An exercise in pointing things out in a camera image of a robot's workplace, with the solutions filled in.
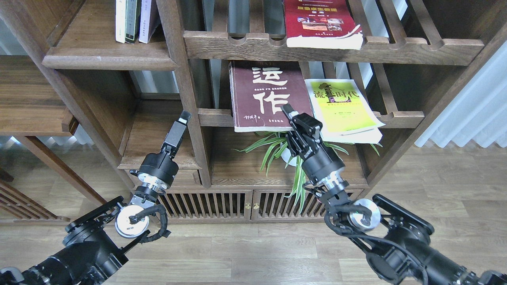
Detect green spider plant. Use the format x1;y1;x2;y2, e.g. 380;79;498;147
234;89;383;214

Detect maroon book white characters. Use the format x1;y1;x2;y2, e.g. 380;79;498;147
229;60;313;132

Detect dark wooden bookshelf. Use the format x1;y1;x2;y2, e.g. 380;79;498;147
0;0;507;226

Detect red book on top shelf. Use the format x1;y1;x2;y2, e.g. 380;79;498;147
284;0;363;50

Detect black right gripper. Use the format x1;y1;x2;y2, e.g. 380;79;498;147
281;104;346;186

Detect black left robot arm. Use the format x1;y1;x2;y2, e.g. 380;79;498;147
1;111;191;285

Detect dark green upright book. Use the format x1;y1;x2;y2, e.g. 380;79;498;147
125;0;142;44

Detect yellow-green book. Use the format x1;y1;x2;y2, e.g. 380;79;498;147
305;79;384;144

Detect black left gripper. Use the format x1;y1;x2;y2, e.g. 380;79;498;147
130;110;192;190

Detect white curtain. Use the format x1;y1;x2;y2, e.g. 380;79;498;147
415;44;507;148

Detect white plant pot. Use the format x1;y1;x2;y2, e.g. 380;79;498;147
281;148;297;167

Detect lavender upright book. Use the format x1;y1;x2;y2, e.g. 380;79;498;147
138;0;160;44

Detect white upright book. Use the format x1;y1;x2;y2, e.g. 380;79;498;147
115;0;128;43

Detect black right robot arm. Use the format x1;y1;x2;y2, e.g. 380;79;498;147
282;104;506;285

